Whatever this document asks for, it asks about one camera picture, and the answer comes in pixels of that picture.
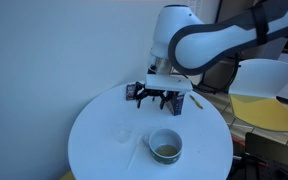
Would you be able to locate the white paper on wall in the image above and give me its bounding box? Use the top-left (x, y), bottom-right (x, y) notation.
top-left (186, 0), bottom-right (204, 18)

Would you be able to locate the white and yellow chair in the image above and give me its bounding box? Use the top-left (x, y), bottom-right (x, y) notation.
top-left (228, 58), bottom-right (288, 133)

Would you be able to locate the white and green mug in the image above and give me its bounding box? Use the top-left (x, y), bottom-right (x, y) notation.
top-left (140, 128), bottom-right (184, 166)

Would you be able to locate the dark cabinet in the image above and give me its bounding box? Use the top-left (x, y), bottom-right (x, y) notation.
top-left (202, 56), bottom-right (240, 94)

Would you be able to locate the white plastic spoon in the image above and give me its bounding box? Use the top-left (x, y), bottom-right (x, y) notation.
top-left (126, 134), bottom-right (145, 170)

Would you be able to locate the yellow object under table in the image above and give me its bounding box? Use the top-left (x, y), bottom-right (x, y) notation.
top-left (59, 170), bottom-right (76, 180)

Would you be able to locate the yellow pen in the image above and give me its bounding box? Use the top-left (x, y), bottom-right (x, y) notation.
top-left (188, 94), bottom-right (205, 111)

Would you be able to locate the clear plastic object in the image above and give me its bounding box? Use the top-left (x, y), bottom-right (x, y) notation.
top-left (115, 127), bottom-right (132, 145)

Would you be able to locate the small dark printed box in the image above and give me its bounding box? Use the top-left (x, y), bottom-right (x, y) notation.
top-left (125, 83), bottom-right (137, 102)

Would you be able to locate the dark chair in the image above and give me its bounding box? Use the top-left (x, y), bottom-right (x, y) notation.
top-left (230, 132), bottom-right (288, 180)

